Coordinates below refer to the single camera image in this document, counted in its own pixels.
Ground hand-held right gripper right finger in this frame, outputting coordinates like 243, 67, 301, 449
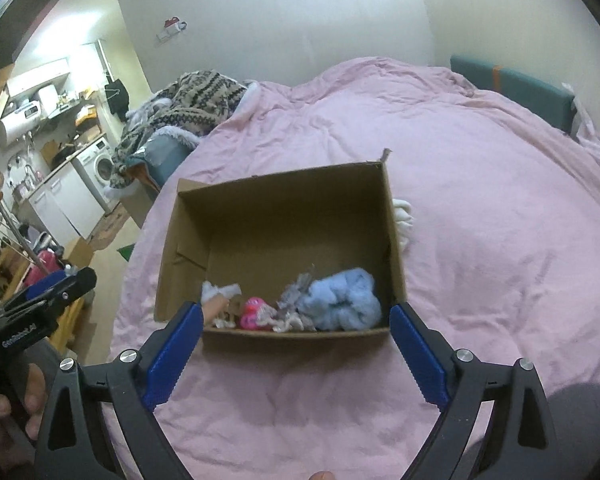
389, 301, 563, 480

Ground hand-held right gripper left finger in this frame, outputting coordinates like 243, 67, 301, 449
34, 301, 205, 480

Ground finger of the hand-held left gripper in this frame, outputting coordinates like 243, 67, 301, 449
2, 266, 98, 321
22, 270, 71, 302

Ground white sock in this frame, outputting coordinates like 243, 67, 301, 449
201, 280, 243, 303
391, 199, 415, 252

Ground pink ball toy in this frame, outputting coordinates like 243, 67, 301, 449
240, 297, 272, 331

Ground light blue plush toy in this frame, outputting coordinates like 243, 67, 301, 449
300, 267, 383, 332

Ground grey-brown cloth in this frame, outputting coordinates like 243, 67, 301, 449
277, 264, 317, 311

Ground person's left hand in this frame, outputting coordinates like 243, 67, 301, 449
0, 362, 48, 428

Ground small cardboard box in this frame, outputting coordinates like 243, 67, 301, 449
62, 237, 95, 273

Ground brown patterned rug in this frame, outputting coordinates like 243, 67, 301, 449
91, 207, 131, 251

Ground metal drying rack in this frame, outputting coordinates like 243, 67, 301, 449
0, 177, 46, 281

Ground white kitchen cabinets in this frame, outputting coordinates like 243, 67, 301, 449
27, 162, 106, 246

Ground beige bed base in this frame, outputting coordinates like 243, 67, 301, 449
120, 187, 156, 228

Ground white washing machine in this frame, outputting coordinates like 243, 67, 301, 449
75, 139, 117, 211

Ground teal padded bed panel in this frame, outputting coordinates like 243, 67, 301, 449
130, 137, 198, 196
450, 55, 577, 136

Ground pink bed cover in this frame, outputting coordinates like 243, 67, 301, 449
109, 57, 600, 480

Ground white water heater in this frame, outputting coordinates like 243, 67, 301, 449
0, 102, 43, 146

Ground black hanging garment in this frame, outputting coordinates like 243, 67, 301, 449
105, 79, 131, 117

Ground patterned knit blanket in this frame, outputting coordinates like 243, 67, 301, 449
111, 71, 251, 193

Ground wall socket with plugs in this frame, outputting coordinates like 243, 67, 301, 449
157, 17, 188, 43

